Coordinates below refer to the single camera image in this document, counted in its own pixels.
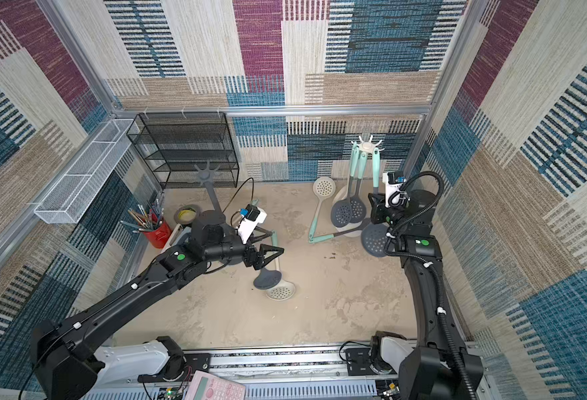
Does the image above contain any pink calculator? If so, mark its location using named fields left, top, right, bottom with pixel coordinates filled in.
left=183, top=371, right=246, bottom=400

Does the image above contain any white skimmer front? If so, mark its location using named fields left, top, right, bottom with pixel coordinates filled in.
left=265, top=269, right=297, bottom=301

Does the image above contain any red pencil cup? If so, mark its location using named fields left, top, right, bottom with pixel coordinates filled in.
left=120, top=198, right=173, bottom=249

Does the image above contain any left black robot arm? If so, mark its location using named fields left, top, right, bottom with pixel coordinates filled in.
left=30, top=204, right=284, bottom=399

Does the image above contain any white utensil rack stand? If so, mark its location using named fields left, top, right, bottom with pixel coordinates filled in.
left=335, top=135, right=383, bottom=232

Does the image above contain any white wire mesh basket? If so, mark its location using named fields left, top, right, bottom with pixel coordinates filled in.
left=34, top=119, right=133, bottom=224

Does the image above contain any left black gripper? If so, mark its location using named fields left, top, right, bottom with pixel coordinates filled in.
left=203, top=227, right=285, bottom=273

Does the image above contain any grey skimmer by white stand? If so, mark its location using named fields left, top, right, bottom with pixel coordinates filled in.
left=308, top=218, right=371, bottom=243

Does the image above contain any grey utensil rack stand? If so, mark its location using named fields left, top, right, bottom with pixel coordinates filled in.
left=192, top=161, right=244, bottom=266

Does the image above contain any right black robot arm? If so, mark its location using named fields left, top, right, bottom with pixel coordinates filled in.
left=369, top=189, right=483, bottom=399

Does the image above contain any black tape roll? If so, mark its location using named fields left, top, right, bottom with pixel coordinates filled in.
left=173, top=204, right=201, bottom=226

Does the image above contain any black corrugated cable hose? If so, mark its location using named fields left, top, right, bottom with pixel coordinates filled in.
left=382, top=171, right=479, bottom=400

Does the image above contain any black wire mesh shelf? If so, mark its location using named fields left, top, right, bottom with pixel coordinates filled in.
left=127, top=112, right=239, bottom=189

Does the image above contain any grey skimmer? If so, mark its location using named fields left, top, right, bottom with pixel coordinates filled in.
left=350, top=151, right=368, bottom=223
left=331, top=161, right=358, bottom=228
left=308, top=218, right=371, bottom=243
left=253, top=268, right=282, bottom=290
left=361, top=148, right=388, bottom=258

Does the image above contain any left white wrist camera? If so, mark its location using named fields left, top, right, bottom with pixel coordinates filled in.
left=237, top=203, right=268, bottom=244

